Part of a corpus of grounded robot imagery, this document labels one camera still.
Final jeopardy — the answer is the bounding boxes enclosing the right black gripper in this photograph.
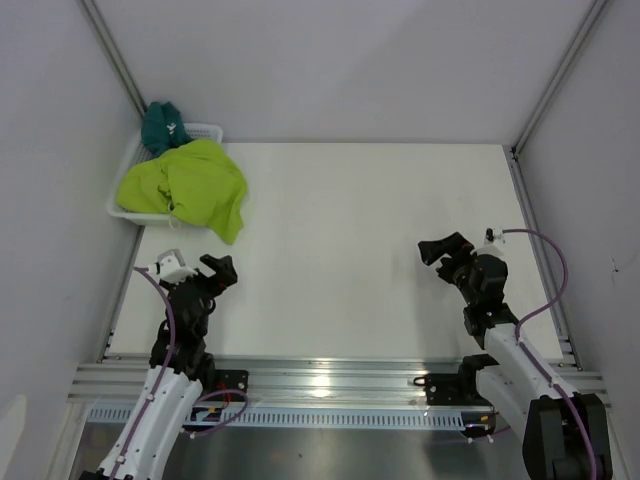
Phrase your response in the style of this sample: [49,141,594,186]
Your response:
[417,232,478,306]

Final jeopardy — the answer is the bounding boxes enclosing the lime green shorts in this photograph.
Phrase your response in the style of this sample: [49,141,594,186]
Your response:
[115,138,248,245]

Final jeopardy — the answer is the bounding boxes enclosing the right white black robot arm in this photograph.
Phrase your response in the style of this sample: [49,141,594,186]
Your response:
[413,232,614,479]

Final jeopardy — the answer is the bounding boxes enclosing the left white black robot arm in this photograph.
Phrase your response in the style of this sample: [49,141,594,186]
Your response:
[80,249,247,479]

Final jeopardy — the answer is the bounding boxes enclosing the teal green shorts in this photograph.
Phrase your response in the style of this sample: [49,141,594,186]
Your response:
[140,102,193,158]

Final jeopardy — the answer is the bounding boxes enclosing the white plastic basket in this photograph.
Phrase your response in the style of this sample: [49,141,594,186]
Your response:
[107,121,225,229]

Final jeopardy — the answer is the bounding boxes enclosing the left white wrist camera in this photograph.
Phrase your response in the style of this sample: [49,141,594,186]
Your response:
[148,249,197,284]

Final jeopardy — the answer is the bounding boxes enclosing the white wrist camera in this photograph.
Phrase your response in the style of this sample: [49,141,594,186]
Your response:
[148,249,197,284]
[475,227,506,257]

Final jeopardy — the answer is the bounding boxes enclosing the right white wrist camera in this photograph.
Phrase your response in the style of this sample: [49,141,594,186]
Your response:
[475,227,506,257]

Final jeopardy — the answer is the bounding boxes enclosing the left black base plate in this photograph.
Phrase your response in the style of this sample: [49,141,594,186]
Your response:
[213,369,249,393]

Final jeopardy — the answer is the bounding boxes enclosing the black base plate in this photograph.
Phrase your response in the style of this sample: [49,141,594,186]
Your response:
[213,369,249,393]
[412,373,487,406]

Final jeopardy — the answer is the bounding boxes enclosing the aluminium mounting rail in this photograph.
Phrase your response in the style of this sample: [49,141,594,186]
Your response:
[67,357,614,409]

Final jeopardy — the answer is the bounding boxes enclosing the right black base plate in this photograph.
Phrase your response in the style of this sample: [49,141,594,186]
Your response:
[412,373,487,406]

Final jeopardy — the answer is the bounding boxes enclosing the white slotted cable duct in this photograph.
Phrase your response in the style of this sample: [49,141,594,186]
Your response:
[87,405,494,431]

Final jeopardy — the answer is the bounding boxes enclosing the left aluminium frame post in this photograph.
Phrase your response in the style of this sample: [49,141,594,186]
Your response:
[77,0,147,118]

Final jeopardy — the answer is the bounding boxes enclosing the aluminium frame post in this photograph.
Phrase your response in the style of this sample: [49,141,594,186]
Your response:
[510,0,612,159]
[77,0,147,118]

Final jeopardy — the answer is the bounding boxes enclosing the right aluminium frame post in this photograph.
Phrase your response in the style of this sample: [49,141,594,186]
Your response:
[510,0,612,159]

